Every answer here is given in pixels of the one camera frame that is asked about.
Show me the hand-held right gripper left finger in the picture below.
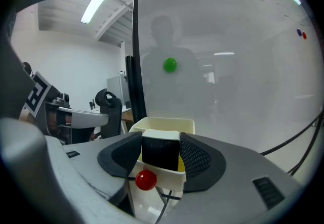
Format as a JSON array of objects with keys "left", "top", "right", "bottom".
[{"left": 0, "top": 118, "right": 143, "bottom": 224}]

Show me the cream plastic box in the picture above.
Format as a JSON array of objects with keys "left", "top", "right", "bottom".
[{"left": 128, "top": 116, "right": 196, "bottom": 192}]

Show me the black mesh chair with headrest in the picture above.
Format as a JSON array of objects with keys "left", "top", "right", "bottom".
[{"left": 94, "top": 88, "right": 123, "bottom": 141}]

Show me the green round magnet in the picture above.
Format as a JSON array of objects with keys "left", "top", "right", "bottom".
[{"left": 163, "top": 57, "right": 178, "bottom": 73}]

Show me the grey metal cabinet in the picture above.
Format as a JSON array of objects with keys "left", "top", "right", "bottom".
[{"left": 106, "top": 74, "right": 131, "bottom": 110}]

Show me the white desk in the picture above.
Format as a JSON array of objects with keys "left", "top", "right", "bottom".
[{"left": 88, "top": 106, "right": 133, "bottom": 114}]

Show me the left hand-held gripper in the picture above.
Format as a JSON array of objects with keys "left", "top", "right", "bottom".
[{"left": 24, "top": 71, "right": 110, "bottom": 130}]

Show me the whiteboard on black stand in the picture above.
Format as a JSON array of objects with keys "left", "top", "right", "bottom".
[{"left": 125, "top": 0, "right": 324, "bottom": 177}]

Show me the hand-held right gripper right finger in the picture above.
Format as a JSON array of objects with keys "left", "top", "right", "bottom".
[{"left": 156, "top": 132, "right": 304, "bottom": 224}]

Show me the person's left hand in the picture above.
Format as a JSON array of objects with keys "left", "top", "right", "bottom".
[{"left": 48, "top": 111, "right": 74, "bottom": 129}]

